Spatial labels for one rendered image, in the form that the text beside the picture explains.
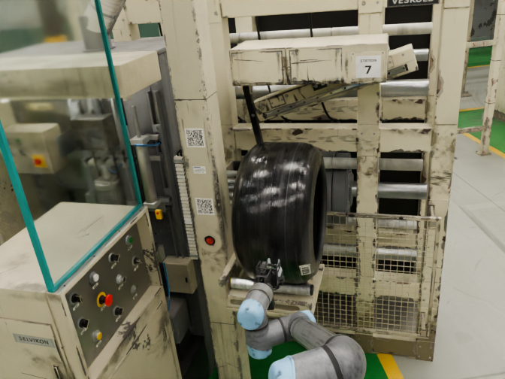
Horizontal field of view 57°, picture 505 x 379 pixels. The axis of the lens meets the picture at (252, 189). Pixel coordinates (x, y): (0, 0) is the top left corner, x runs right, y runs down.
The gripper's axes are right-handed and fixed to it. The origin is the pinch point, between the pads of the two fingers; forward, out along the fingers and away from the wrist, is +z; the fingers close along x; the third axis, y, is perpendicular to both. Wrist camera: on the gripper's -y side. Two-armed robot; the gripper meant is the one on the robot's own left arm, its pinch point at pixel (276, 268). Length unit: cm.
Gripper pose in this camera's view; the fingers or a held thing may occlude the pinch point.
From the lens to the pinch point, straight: 169.2
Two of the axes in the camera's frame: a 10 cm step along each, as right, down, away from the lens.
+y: -0.5, -9.5, -3.2
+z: 2.7, -3.2, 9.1
